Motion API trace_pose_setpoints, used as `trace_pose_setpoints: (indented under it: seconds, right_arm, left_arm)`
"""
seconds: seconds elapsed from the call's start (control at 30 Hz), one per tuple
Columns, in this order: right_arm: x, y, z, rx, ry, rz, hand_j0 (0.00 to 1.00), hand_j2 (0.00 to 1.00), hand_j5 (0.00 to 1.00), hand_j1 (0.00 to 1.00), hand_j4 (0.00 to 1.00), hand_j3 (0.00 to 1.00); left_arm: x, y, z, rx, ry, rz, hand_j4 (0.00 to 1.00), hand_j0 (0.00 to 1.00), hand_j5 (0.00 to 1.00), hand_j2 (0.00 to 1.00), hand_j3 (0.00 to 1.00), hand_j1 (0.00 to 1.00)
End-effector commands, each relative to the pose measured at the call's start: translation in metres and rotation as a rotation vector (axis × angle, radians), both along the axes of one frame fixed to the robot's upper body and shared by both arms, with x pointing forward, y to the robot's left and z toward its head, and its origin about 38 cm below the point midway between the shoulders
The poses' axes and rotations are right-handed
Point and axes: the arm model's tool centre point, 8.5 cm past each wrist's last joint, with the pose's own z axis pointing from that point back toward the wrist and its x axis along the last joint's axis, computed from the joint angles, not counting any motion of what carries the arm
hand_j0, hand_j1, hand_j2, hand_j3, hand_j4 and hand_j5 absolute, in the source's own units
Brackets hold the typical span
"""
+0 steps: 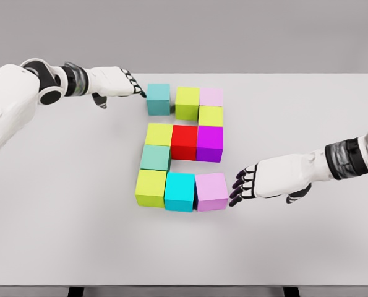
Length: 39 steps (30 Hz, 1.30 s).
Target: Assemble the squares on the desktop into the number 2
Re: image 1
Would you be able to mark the mint green cube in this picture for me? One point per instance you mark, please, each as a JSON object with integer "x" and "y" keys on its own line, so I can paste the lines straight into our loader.
{"x": 156, "y": 157}

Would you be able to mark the cyan cube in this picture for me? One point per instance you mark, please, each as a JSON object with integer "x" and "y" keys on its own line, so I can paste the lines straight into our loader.
{"x": 179, "y": 191}

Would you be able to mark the pale pink cube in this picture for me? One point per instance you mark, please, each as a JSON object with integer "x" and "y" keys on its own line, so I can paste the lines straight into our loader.
{"x": 211, "y": 96}

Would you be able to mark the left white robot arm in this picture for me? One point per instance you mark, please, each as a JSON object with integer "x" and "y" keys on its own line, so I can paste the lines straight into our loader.
{"x": 13, "y": 102}

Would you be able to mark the teal cube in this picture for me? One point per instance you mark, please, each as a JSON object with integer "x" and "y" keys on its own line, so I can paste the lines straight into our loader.
{"x": 158, "y": 99}

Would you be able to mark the red cube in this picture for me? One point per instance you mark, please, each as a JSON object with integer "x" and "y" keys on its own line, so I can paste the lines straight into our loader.
{"x": 184, "y": 141}

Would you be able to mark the purple cube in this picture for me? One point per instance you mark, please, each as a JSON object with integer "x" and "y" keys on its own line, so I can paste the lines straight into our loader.
{"x": 209, "y": 143}

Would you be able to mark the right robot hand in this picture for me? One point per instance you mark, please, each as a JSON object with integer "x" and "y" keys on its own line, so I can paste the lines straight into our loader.
{"x": 270, "y": 178}

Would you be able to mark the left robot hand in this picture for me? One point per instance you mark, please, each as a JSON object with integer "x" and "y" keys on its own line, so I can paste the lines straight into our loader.
{"x": 114, "y": 81}

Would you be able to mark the yellow-green cube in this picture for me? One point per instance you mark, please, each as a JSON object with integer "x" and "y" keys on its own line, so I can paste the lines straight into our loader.
{"x": 210, "y": 115}
{"x": 186, "y": 103}
{"x": 150, "y": 187}
{"x": 159, "y": 134}

